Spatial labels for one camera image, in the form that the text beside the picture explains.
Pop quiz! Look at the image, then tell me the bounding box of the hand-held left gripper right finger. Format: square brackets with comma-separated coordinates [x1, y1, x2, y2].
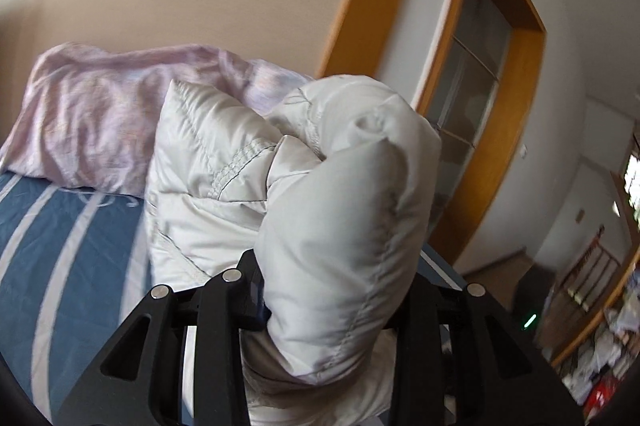
[389, 273, 584, 426]

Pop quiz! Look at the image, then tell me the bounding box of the black device with green light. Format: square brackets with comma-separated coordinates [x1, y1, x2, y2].
[511, 265, 557, 348]

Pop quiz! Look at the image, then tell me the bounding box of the blue striped bed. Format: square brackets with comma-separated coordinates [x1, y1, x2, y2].
[0, 170, 468, 426]

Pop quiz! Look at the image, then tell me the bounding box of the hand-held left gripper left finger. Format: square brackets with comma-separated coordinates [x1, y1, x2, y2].
[55, 250, 273, 426]

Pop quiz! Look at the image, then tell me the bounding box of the pink crumpled duvet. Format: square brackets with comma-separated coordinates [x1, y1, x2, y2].
[0, 42, 323, 198]

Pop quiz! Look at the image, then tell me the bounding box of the bright window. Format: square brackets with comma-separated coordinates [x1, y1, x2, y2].
[622, 141, 640, 219]

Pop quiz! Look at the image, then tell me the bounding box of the wooden chair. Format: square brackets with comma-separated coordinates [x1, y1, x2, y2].
[542, 171, 640, 369]

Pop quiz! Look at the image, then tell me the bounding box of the white puffer jacket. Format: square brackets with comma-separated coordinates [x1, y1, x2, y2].
[145, 73, 444, 426]

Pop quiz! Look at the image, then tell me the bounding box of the wooden framed glass door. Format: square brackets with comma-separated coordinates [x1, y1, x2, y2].
[316, 0, 547, 279]

